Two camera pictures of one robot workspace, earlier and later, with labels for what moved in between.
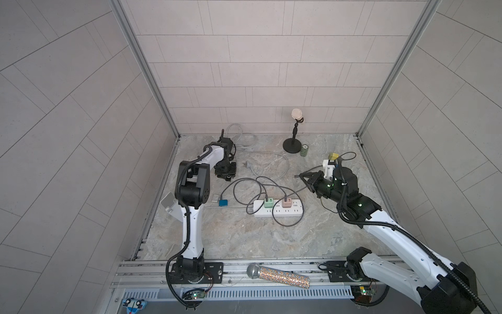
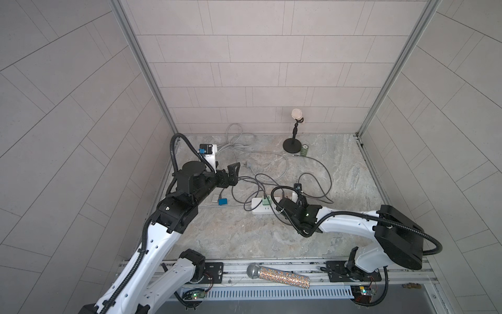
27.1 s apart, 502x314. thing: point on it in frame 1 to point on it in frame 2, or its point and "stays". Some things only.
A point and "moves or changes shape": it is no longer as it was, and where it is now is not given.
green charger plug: [269, 203] stays
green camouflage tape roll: [304, 150] stays
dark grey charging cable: [283, 195] moves or changes shape
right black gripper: [312, 186] to [286, 218]
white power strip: [297, 210] stays
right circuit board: [362, 293] stays
